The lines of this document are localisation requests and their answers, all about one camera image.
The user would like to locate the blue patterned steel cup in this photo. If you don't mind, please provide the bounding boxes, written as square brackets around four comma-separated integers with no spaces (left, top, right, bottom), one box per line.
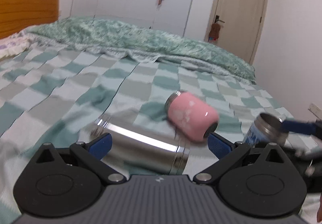
[244,113,289,147]

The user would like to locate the pink steel cup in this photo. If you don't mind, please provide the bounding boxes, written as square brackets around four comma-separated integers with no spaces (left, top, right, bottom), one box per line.
[165,90,219,143]

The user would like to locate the silver steel thermos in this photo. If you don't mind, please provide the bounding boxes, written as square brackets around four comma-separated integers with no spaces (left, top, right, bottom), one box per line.
[91,116,190,175]

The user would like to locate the checkered green bed sheet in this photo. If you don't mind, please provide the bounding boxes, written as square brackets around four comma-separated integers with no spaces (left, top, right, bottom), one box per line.
[1,44,291,223]

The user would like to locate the brown plush toy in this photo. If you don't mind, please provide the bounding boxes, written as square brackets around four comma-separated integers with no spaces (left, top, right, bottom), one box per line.
[208,23,221,43]

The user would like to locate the beige wooden door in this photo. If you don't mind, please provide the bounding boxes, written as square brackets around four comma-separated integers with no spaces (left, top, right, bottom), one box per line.
[205,0,268,64]

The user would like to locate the purple floral pillow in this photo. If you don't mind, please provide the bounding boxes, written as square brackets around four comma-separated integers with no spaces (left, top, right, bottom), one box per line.
[0,33,32,61]

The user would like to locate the green floral quilt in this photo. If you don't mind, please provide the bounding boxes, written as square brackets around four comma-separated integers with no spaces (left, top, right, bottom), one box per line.
[22,17,256,84]

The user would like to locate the orange wooden headboard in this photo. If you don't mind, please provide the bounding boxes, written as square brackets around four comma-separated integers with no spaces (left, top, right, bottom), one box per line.
[0,0,59,39]

